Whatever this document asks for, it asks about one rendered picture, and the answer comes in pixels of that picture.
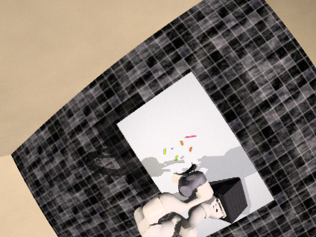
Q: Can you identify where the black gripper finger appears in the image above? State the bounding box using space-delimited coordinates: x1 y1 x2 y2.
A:
186 162 197 173

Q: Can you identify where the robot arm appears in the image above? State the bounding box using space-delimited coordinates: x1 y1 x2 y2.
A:
134 171 227 237

